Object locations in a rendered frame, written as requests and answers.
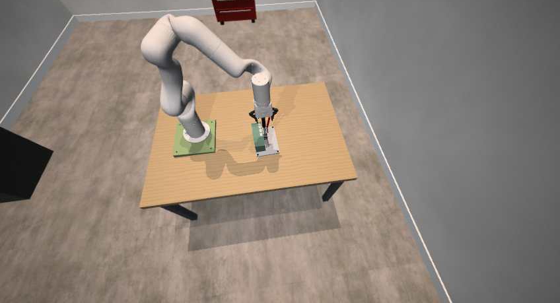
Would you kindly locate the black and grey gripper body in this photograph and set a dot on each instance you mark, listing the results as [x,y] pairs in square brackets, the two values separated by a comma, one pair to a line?
[263,112]

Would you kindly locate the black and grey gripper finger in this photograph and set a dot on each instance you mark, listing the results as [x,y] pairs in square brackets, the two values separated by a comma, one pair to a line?
[253,115]
[275,111]

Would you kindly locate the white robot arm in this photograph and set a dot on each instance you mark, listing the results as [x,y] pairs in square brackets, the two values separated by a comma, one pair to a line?
[177,97]

